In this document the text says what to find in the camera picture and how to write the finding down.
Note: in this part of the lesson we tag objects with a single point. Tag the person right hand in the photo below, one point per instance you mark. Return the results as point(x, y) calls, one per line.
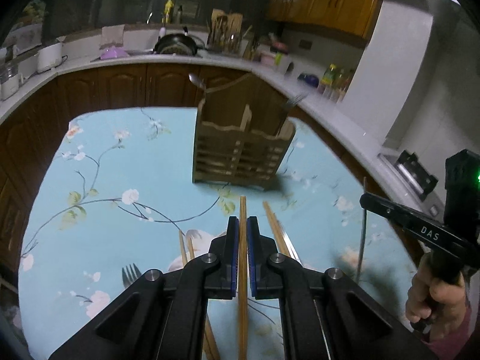
point(430, 298)

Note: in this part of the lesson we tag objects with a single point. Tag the purple plastic lid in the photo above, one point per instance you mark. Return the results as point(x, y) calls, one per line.
point(114, 52)

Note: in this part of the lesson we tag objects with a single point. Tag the wooden chopstick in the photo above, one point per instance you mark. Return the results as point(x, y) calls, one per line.
point(209, 343)
point(182, 248)
point(242, 281)
point(276, 230)

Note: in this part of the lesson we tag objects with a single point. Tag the yellow detergent bottle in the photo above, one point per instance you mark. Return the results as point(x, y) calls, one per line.
point(168, 11)

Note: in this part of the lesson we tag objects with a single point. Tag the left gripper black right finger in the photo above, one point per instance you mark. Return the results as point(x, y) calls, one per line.
point(325, 315)

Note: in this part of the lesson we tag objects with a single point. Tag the small white cooker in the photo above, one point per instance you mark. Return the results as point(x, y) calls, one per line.
point(10, 81)

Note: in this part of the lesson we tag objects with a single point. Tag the blue object on counter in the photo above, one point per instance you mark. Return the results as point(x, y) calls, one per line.
point(309, 79)

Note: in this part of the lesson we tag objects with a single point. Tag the wooden lower cabinets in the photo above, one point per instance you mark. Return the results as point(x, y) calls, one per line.
point(47, 119)

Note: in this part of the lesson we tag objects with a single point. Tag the steel chopstick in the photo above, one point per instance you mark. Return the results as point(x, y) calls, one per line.
point(362, 238)
point(291, 249)

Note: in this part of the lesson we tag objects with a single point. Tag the fruit beach poster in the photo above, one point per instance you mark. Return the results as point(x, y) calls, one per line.
point(26, 32)

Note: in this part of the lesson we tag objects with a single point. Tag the white electric pot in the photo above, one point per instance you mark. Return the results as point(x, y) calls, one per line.
point(50, 57)

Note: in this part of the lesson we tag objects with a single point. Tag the steel spoon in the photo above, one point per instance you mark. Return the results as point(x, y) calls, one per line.
point(196, 81)

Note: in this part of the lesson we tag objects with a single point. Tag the gas stove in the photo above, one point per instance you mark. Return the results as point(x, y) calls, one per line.
point(415, 178)

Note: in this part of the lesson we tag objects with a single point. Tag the green oil bottle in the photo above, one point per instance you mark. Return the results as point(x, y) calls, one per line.
point(329, 76)

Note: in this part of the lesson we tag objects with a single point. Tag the countertop utensil rack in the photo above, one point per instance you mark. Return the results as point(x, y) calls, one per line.
point(225, 32)

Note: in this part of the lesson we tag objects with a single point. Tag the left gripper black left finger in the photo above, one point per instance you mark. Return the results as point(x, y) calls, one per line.
point(161, 315)

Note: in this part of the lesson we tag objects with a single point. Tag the floral blue tablecloth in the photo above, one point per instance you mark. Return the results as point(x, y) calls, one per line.
point(145, 194)

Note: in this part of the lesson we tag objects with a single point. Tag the wooden utensil holder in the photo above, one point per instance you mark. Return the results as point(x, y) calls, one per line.
point(241, 133)

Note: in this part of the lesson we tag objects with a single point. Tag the pink container stack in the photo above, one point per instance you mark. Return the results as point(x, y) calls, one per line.
point(277, 57)

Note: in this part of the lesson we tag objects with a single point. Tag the hanging dish cloth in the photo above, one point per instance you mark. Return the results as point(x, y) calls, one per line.
point(112, 36)

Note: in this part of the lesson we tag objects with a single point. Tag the black wok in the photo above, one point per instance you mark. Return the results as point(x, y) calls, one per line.
point(182, 43)

